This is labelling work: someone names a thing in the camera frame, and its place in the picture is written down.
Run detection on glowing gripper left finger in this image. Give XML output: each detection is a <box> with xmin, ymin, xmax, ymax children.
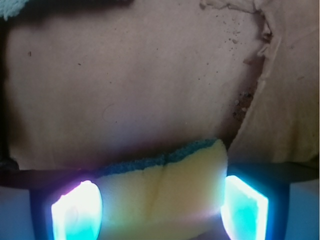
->
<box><xmin>29</xmin><ymin>178</ymin><xmax>104</xmax><ymax>240</ymax></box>

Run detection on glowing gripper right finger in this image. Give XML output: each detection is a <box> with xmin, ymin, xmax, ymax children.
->
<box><xmin>219</xmin><ymin>166</ymin><xmax>292</xmax><ymax>240</ymax></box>

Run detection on yellow sponge green scrub side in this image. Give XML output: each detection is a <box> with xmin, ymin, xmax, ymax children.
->
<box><xmin>96</xmin><ymin>139</ymin><xmax>228</xmax><ymax>240</ymax></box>

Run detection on brown paper bag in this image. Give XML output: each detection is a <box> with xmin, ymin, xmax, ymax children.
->
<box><xmin>0</xmin><ymin>0</ymin><xmax>320</xmax><ymax>169</ymax></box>

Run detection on light blue towel cloth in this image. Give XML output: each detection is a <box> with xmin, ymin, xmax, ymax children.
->
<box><xmin>0</xmin><ymin>0</ymin><xmax>29</xmax><ymax>21</ymax></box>

